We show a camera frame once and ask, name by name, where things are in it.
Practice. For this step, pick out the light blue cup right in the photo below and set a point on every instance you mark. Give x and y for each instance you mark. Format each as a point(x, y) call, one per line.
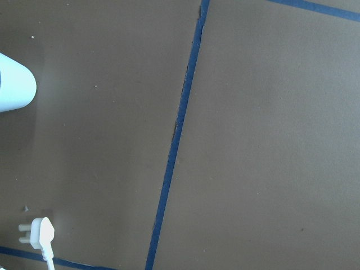
point(18, 85)

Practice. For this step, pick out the white power plug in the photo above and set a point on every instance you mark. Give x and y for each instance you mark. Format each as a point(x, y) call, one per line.
point(39, 234)

